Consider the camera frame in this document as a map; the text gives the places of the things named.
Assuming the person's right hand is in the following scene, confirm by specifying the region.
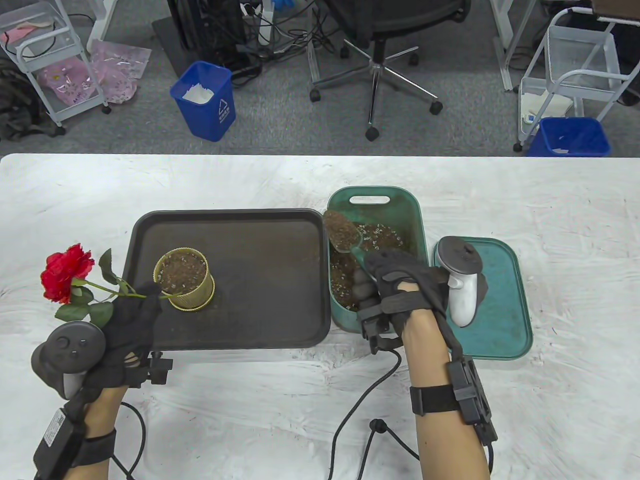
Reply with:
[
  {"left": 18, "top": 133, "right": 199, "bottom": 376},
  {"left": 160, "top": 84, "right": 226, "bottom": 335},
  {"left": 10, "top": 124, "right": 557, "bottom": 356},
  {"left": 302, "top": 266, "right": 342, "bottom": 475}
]
[{"left": 352, "top": 250, "right": 490, "bottom": 356}]

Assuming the pink paper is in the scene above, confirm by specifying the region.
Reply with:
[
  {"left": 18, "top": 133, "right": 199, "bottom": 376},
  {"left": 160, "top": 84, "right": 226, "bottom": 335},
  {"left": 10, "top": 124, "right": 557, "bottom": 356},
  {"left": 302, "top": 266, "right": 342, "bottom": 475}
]
[{"left": 0, "top": 25, "right": 38, "bottom": 46}]

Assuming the black box with white label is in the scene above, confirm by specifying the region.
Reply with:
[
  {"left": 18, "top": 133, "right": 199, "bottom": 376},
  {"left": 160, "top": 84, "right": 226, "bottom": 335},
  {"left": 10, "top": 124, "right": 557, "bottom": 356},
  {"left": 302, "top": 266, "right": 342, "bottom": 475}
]
[{"left": 34, "top": 409, "right": 118, "bottom": 480}]

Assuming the person's left forearm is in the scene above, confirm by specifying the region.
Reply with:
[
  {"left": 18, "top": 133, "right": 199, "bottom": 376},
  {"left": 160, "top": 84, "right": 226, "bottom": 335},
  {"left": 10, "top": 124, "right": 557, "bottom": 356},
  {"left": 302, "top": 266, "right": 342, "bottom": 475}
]
[{"left": 52, "top": 386, "right": 127, "bottom": 480}]

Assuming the brown cardboard box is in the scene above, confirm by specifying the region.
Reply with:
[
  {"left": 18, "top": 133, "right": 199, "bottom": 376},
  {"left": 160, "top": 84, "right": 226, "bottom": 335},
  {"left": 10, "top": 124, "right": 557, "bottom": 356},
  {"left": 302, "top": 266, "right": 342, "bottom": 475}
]
[{"left": 592, "top": 0, "right": 640, "bottom": 23}]

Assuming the red artificial rose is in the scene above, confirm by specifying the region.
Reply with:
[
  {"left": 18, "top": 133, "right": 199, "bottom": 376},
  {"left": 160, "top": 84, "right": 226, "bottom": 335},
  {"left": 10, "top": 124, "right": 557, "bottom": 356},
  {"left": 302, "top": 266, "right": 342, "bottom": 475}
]
[{"left": 41, "top": 243, "right": 178, "bottom": 328}]

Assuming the pink plastic bag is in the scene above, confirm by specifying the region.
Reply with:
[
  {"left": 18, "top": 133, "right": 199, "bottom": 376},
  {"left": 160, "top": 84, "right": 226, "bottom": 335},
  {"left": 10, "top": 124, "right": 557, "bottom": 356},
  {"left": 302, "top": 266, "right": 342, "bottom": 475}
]
[
  {"left": 90, "top": 40, "right": 152, "bottom": 105},
  {"left": 39, "top": 56, "right": 96, "bottom": 106}
]

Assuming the black lattice wrist mount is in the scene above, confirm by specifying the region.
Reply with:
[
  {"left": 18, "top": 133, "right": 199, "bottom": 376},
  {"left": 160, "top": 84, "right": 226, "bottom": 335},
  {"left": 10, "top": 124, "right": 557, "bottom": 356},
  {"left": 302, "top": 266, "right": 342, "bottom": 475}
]
[{"left": 410, "top": 357, "right": 499, "bottom": 447}]

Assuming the white wire cart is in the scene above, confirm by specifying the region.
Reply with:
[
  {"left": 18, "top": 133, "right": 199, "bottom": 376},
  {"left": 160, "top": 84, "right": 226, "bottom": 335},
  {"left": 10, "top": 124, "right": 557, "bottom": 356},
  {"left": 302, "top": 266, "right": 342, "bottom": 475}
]
[
  {"left": 513, "top": 7, "right": 640, "bottom": 153},
  {"left": 0, "top": 0, "right": 112, "bottom": 127}
]

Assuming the person's left hand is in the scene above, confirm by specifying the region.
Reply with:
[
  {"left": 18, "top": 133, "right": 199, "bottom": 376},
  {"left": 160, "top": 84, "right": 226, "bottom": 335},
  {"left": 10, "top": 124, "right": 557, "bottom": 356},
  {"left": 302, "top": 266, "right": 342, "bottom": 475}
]
[{"left": 84, "top": 281, "right": 163, "bottom": 408}]

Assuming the brown potting mix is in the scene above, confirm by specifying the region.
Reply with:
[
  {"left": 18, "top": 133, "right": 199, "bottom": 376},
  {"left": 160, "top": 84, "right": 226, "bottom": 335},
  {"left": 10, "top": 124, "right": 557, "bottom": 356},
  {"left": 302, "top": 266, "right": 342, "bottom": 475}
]
[{"left": 160, "top": 210, "right": 406, "bottom": 308}]

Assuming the grey handheld controller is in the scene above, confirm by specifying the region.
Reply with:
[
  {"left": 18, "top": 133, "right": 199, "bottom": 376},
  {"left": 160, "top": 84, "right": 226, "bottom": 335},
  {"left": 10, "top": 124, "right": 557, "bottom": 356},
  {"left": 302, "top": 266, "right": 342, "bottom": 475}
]
[
  {"left": 436, "top": 236, "right": 484, "bottom": 328},
  {"left": 31, "top": 321, "right": 107, "bottom": 401}
]

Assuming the gold flower pot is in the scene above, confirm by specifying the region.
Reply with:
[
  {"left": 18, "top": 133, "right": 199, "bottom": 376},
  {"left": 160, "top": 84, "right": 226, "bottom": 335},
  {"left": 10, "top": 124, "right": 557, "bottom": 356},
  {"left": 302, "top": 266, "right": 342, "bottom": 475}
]
[{"left": 153, "top": 247, "right": 216, "bottom": 312}]

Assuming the black floor mat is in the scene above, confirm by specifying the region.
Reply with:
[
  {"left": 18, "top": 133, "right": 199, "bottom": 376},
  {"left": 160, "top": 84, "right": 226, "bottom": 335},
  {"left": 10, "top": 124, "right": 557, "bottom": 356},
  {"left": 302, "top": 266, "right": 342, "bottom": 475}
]
[{"left": 151, "top": 17, "right": 201, "bottom": 78}]

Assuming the green plastic bin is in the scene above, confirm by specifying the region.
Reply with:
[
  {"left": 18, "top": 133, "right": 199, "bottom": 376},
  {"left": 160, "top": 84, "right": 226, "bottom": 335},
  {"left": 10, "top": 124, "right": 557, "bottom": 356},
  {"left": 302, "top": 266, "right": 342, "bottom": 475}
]
[{"left": 326, "top": 186, "right": 431, "bottom": 335}]

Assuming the green plastic trowel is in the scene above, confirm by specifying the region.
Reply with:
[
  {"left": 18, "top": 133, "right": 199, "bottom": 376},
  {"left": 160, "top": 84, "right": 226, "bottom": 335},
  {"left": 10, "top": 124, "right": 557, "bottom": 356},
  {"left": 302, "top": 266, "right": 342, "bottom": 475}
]
[{"left": 322, "top": 210, "right": 378, "bottom": 283}]

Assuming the black backpack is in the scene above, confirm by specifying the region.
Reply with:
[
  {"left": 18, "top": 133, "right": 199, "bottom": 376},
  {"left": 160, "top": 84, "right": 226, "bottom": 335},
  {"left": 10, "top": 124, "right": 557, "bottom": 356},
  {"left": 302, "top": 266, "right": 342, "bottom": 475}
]
[{"left": 0, "top": 54, "right": 67, "bottom": 142}]

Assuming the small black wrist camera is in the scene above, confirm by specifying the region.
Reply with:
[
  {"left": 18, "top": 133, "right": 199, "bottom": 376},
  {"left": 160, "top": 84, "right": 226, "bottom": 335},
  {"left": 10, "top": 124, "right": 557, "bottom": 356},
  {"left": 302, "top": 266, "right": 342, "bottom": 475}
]
[
  {"left": 356, "top": 302, "right": 407, "bottom": 356},
  {"left": 146, "top": 351, "right": 174, "bottom": 386}
]

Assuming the bundle of black cables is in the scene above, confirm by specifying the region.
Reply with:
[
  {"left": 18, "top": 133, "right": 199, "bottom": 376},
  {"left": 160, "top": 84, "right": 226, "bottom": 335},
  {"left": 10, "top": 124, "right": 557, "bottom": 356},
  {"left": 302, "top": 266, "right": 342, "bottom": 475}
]
[{"left": 220, "top": 0, "right": 351, "bottom": 76}]

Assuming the dark brown tray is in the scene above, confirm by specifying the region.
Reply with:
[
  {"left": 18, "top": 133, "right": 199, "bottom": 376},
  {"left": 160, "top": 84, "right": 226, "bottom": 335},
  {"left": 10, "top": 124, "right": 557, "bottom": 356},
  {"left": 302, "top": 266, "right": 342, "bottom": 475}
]
[{"left": 111, "top": 208, "right": 332, "bottom": 351}]

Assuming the black office chair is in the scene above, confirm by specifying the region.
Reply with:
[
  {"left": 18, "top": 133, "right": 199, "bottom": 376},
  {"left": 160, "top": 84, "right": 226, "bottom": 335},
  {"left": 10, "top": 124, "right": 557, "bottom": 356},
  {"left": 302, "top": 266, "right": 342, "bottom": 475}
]
[{"left": 307, "top": 0, "right": 472, "bottom": 142}]

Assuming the black computer tower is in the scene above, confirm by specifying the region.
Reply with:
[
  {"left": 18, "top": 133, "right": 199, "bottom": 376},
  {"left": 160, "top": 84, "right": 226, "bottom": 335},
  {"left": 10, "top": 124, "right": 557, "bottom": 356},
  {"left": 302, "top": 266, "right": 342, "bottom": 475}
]
[{"left": 166, "top": 0, "right": 251, "bottom": 71}]

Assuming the black cable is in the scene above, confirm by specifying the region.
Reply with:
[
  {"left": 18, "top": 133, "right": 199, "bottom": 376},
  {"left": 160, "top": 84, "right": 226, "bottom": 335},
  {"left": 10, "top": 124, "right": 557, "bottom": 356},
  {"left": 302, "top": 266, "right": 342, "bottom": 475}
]
[
  {"left": 327, "top": 347, "right": 496, "bottom": 480},
  {"left": 110, "top": 402, "right": 149, "bottom": 480}
]

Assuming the green bin lid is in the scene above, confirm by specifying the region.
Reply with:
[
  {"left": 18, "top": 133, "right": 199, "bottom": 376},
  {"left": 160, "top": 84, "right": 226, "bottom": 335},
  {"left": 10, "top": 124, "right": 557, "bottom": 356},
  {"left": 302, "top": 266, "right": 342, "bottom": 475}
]
[{"left": 432, "top": 236, "right": 534, "bottom": 361}]

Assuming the blue trash bin white symbol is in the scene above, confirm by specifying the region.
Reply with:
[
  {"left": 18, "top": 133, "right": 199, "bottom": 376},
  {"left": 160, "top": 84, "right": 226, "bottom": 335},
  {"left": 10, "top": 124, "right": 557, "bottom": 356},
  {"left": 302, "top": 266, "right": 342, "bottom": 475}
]
[{"left": 169, "top": 61, "right": 237, "bottom": 143}]

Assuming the white desk leg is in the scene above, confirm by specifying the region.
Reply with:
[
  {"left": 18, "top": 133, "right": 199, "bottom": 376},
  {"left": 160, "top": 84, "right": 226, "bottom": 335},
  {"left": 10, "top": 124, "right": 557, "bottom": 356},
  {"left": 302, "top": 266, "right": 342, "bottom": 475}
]
[
  {"left": 490, "top": 0, "right": 538, "bottom": 92},
  {"left": 87, "top": 0, "right": 121, "bottom": 51}
]

